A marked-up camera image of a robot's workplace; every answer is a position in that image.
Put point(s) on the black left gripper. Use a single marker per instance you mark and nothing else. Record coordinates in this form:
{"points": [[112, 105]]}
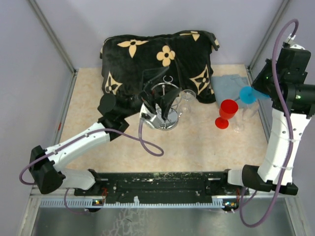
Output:
{"points": [[150, 100]]}

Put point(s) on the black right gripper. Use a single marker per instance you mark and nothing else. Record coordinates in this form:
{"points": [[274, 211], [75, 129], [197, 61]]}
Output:
{"points": [[257, 84]]}

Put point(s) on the blue plastic wine glass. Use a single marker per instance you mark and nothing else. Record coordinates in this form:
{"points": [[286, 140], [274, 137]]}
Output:
{"points": [[249, 95]]}

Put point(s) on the clear wine glass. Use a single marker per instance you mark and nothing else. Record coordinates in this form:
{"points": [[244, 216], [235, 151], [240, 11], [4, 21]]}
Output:
{"points": [[186, 99], [244, 115]]}

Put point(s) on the clear wine glass front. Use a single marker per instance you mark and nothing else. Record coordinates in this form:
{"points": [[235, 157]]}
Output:
{"points": [[244, 115]]}

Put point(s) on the red plastic wine glass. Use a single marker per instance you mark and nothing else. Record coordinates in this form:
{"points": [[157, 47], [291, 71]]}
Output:
{"points": [[227, 111]]}

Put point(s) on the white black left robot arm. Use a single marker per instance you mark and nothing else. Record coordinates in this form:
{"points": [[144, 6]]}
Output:
{"points": [[120, 117]]}

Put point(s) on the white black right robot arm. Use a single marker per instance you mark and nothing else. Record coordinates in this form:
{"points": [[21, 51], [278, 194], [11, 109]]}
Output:
{"points": [[282, 148]]}

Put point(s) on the grey blue cloth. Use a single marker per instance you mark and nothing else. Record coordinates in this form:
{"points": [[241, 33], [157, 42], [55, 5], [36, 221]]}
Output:
{"points": [[228, 87]]}

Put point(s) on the black floral blanket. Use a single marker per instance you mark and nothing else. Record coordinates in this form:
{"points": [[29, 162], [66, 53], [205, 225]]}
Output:
{"points": [[185, 53]]}

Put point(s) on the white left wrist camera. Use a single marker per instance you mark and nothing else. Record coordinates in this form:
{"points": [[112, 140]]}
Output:
{"points": [[151, 119]]}

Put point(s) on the chrome wire wine glass rack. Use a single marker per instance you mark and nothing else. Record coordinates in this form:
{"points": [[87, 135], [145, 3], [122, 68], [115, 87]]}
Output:
{"points": [[173, 117]]}

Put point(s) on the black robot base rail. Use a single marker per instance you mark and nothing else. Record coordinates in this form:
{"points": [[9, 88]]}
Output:
{"points": [[161, 187]]}

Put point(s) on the grey slotted cable duct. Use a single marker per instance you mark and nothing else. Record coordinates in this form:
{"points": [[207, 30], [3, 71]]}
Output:
{"points": [[94, 203]]}

